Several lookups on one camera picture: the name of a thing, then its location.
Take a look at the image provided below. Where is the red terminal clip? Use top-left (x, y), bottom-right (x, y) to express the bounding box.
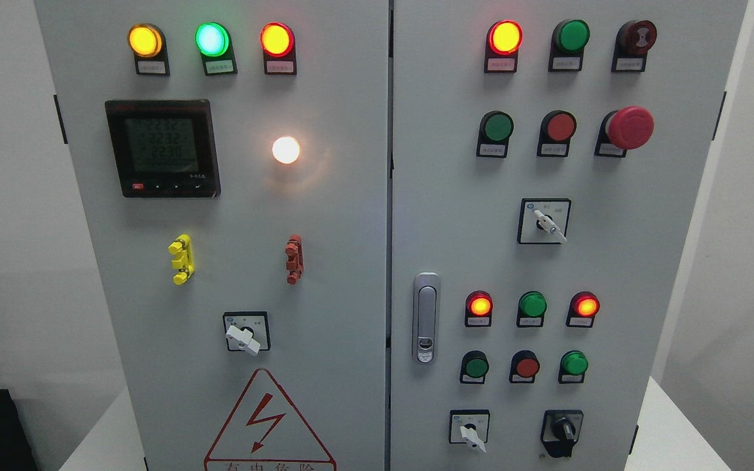
top-left (284, 234), bottom-right (304, 285)

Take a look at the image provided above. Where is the dark red buzzer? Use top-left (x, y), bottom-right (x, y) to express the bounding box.
top-left (611, 19), bottom-right (658, 73)

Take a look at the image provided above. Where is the lit green indicator lamp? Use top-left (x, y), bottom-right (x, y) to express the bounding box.
top-left (194, 22), bottom-right (238, 77)

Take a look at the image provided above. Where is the yellow terminal clip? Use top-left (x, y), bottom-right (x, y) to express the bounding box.
top-left (168, 234), bottom-right (195, 286)

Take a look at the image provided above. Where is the white selector switch upper right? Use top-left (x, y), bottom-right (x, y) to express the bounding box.
top-left (517, 199), bottom-right (572, 245)

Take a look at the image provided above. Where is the red push button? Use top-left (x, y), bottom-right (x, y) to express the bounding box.
top-left (536, 110), bottom-right (577, 158)
top-left (509, 351), bottom-right (541, 384)

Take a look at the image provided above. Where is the lit red lamp lower left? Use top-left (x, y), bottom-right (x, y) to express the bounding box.
top-left (464, 291), bottom-right (494, 328)

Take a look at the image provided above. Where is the red emergency stop mushroom button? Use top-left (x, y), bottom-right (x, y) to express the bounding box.
top-left (594, 105), bottom-right (655, 158)

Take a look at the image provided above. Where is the red lamp lower right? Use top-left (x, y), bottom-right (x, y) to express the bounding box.
top-left (565, 291), bottom-right (600, 328)

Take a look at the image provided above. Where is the red push button upper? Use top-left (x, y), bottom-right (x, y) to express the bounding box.
top-left (536, 110), bottom-right (577, 158)

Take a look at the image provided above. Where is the black digital power meter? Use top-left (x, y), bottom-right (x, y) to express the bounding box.
top-left (105, 99), bottom-right (221, 199)

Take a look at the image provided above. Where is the red push button lower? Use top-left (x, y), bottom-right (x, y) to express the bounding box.
top-left (509, 351), bottom-right (541, 384)

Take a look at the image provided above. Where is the green push button lower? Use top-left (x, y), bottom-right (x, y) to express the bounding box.
top-left (459, 351), bottom-right (490, 385)

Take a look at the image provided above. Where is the grey right cabinet door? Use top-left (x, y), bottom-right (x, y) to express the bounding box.
top-left (387, 1), bottom-right (747, 470)

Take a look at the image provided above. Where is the lit red indicator lamp left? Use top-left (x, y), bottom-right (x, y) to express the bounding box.
top-left (260, 22), bottom-right (297, 75)

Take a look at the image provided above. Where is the green lamp top right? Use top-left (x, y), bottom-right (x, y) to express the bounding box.
top-left (548, 18), bottom-right (590, 73)

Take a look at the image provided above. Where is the white selector switch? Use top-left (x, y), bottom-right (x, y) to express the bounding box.
top-left (448, 409), bottom-right (491, 453)
top-left (517, 199), bottom-right (572, 245)

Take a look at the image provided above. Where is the lit red lamp top right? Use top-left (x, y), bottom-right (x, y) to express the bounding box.
top-left (484, 19), bottom-right (523, 74)

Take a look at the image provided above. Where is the silver door handle lock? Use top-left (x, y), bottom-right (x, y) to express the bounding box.
top-left (411, 272), bottom-right (442, 364)

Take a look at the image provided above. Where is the yellow indicator lamp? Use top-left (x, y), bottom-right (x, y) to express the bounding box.
top-left (128, 23), bottom-right (170, 77)

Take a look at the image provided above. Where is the red electrical warning triangle sticker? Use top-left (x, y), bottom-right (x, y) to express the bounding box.
top-left (204, 368), bottom-right (337, 470)

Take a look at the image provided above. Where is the white selector switch left door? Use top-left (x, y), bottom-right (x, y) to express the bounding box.
top-left (223, 312), bottom-right (270, 356)

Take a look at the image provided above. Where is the green lamp bottom right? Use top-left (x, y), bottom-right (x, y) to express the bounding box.
top-left (558, 351), bottom-right (589, 384)

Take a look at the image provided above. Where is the green lamp lower middle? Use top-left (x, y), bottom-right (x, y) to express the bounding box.
top-left (516, 291), bottom-right (548, 328)

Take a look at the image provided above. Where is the grey cabinet door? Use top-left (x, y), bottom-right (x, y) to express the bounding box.
top-left (35, 1), bottom-right (389, 470)
top-left (387, 1), bottom-right (747, 470)

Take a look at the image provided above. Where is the grey left cabinet door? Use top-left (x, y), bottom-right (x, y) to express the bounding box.
top-left (35, 1), bottom-right (389, 470)

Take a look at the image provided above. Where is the green push button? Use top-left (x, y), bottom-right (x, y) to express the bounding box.
top-left (476, 111), bottom-right (514, 158)
top-left (459, 351), bottom-right (490, 385)

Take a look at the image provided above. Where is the black rotary knob switch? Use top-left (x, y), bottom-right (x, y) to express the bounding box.
top-left (541, 410), bottom-right (584, 458)

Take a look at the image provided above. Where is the white lit indicator lamp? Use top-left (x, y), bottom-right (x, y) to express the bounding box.
top-left (272, 136), bottom-right (301, 165)

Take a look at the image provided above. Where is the white selector switch bottom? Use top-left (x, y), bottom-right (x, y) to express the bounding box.
top-left (448, 409), bottom-right (491, 453)

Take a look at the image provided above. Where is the green push button upper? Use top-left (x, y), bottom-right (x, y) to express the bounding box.
top-left (476, 111), bottom-right (514, 158)

